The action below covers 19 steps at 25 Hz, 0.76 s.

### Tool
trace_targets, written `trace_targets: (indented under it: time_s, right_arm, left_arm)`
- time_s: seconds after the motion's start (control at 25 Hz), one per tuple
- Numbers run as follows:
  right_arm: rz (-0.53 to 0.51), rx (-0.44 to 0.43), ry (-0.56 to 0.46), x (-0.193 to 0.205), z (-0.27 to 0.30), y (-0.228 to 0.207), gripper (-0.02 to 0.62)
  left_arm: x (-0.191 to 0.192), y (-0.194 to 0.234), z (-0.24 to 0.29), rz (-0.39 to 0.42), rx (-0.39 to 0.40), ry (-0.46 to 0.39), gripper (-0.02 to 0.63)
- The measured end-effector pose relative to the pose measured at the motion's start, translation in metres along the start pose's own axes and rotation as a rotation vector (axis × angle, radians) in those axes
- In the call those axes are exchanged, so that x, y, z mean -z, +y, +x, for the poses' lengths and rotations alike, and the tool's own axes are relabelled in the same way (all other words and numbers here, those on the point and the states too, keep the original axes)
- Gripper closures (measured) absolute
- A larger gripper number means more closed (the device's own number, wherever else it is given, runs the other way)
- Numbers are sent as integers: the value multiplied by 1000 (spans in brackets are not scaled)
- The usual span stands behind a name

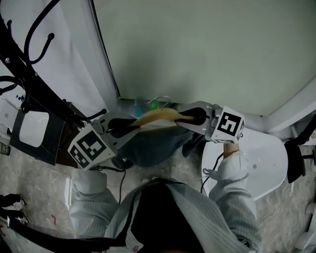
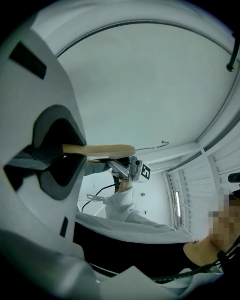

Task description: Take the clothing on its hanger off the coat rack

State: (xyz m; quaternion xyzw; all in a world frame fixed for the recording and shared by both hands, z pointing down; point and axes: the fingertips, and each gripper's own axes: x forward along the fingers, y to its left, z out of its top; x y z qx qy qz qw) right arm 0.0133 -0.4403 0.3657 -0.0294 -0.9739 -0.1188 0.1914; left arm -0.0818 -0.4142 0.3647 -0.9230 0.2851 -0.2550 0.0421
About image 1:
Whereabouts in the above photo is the black office chair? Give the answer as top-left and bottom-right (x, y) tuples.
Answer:
(283, 120), (316, 184)

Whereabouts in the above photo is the black framed box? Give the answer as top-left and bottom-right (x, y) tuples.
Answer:
(9, 98), (67, 167)

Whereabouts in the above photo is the person's left forearm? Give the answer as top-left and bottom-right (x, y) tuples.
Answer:
(70, 168), (122, 239)

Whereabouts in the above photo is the black bag strap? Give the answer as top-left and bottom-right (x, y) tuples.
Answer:
(6, 215), (127, 248)

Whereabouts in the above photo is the black metal coat rack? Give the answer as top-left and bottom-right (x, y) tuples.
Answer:
(0, 0), (107, 129)

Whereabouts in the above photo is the black sneaker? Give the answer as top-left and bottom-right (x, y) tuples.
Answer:
(0, 208), (30, 223)
(0, 193), (27, 206)

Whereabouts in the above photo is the black cable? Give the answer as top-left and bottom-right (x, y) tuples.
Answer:
(200, 151), (225, 194)
(95, 165), (127, 205)

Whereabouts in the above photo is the person's right forearm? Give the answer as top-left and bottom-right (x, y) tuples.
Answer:
(208, 142), (261, 249)

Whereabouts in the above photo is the wooden clothes hanger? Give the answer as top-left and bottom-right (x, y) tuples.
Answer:
(130, 95), (196, 129)

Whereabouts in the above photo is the dark grey clothing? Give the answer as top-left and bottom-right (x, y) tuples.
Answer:
(118, 123), (206, 169)

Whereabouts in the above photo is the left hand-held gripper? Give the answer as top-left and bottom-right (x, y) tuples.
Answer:
(68, 112), (143, 171)

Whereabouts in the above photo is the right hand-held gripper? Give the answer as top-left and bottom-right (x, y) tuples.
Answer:
(175, 100), (246, 144)

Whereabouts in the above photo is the person's torso in grey cardigan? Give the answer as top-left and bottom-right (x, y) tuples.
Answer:
(103, 176), (263, 253)

